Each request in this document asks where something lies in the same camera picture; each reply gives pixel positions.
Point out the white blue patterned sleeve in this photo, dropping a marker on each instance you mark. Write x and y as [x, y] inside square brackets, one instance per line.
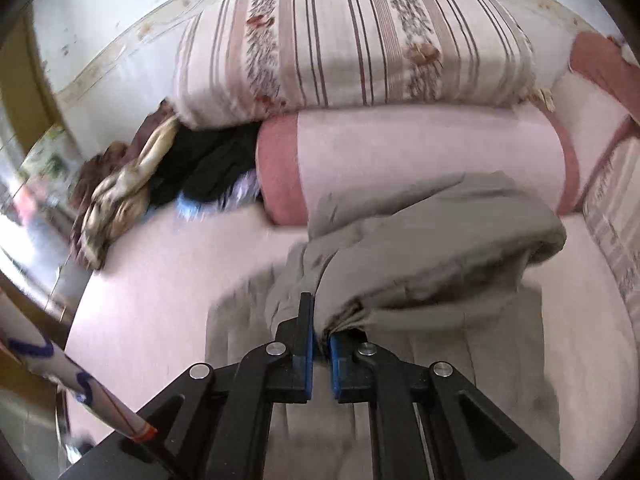
[65, 370]

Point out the striped floral pillow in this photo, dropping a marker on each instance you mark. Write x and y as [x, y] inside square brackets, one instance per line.
[350, 40]
[620, 210]

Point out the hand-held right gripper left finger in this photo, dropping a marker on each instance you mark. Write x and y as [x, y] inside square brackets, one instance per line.
[306, 355]

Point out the grey pants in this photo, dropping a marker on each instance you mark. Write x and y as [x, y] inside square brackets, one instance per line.
[425, 255]

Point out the cream patterned cloth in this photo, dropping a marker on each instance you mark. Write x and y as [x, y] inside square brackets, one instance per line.
[125, 185]

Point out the pile of dark clothes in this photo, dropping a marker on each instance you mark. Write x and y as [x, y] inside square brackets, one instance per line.
[210, 170]

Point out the pink rolled blanket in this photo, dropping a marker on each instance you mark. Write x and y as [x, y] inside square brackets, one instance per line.
[400, 155]

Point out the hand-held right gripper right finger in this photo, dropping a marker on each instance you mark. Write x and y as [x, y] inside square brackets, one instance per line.
[338, 360]

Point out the pink pillow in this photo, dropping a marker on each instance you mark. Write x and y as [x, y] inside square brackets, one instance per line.
[600, 65]

